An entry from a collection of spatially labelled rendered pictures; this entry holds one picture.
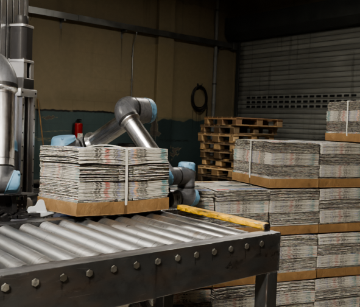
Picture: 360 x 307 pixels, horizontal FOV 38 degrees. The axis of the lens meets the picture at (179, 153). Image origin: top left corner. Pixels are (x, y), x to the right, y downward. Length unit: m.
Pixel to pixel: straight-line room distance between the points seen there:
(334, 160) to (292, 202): 0.32
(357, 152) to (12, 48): 1.75
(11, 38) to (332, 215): 1.75
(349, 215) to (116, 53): 7.69
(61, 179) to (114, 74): 8.21
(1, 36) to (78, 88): 7.19
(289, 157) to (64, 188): 1.22
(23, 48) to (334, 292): 1.92
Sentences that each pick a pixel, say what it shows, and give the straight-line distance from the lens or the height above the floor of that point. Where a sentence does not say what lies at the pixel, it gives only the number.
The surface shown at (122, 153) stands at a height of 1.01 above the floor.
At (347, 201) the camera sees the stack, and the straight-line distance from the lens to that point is 2.84.
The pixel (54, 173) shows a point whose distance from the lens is 1.86.
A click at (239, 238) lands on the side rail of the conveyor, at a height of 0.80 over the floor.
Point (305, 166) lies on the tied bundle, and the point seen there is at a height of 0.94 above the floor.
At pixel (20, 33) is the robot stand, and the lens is 2.42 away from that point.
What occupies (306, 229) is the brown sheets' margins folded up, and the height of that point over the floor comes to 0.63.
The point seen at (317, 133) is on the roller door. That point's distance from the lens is 10.35.
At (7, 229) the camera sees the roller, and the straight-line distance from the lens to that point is 1.62.
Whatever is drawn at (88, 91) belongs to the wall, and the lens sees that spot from 9.67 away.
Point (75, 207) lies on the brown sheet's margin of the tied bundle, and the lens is 1.72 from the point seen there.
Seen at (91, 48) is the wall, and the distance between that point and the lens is 9.77.
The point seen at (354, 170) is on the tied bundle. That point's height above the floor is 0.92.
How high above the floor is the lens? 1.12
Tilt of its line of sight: 3 degrees down
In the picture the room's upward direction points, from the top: 2 degrees clockwise
